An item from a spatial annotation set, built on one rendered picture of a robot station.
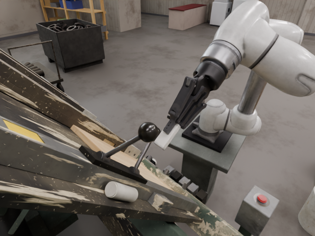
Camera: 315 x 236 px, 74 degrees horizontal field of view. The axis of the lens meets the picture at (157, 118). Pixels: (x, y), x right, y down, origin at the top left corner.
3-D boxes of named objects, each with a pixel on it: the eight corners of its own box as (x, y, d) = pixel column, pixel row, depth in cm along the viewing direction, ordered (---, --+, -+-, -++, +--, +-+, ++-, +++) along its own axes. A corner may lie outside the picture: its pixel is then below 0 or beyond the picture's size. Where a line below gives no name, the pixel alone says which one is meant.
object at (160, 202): (167, 212, 59) (173, 203, 59) (157, 211, 53) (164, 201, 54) (157, 203, 61) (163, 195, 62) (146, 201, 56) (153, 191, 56)
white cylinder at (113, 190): (110, 201, 37) (132, 205, 44) (120, 187, 38) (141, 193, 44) (101, 191, 39) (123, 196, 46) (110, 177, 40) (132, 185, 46)
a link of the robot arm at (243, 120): (225, 119, 157) (256, 127, 151) (221, 135, 147) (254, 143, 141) (259, 12, 101) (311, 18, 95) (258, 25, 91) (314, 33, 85)
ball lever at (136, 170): (140, 180, 50) (166, 132, 53) (132, 178, 47) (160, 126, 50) (129, 174, 52) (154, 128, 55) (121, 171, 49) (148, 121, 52)
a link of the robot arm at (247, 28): (214, 30, 49) (261, 61, 48) (249, -18, 51) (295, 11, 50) (203, 51, 60) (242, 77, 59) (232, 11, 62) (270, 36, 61)
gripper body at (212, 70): (223, 63, 47) (201, 95, 46) (228, 84, 54) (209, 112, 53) (197, 55, 52) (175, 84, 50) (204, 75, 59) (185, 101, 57)
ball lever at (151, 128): (105, 171, 41) (164, 139, 38) (92, 166, 38) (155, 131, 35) (102, 154, 43) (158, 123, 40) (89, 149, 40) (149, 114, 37)
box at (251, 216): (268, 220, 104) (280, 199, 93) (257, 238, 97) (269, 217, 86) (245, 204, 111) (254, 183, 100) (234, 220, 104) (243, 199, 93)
